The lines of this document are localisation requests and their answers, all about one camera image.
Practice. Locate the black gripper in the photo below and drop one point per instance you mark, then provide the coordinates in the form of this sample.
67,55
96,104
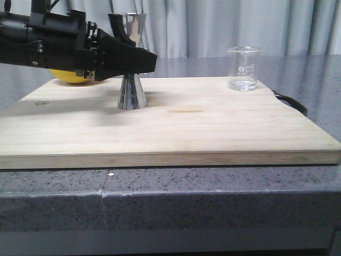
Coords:
70,43

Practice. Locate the steel double jigger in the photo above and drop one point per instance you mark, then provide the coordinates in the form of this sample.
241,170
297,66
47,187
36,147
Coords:
131,92

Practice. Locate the clear glass beaker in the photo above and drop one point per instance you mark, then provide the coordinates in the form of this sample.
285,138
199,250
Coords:
243,67

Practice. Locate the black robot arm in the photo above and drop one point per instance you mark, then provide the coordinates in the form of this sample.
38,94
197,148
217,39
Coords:
14,43

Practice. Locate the grey curtain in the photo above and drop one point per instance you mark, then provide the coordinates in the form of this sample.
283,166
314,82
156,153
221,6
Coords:
207,29

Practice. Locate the yellow lemon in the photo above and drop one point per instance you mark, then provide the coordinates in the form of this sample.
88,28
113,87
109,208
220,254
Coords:
71,77

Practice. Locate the wooden cutting board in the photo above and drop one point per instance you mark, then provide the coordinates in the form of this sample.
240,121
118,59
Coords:
188,121

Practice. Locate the black cutting board handle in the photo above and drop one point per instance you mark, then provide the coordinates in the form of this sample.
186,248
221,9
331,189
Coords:
291,102

